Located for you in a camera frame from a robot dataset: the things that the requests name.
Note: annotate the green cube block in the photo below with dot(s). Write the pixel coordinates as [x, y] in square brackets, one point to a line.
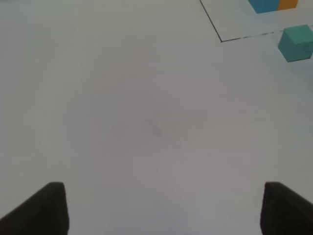
[296, 43]

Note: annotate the template orange cube block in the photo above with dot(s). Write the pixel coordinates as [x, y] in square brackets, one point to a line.
[287, 4]

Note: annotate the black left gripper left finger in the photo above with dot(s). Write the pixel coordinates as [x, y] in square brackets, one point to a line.
[44, 213]

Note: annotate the template blue cube block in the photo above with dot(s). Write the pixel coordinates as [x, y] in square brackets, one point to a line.
[264, 6]

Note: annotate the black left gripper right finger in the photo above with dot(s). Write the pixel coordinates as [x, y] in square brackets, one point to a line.
[285, 212]

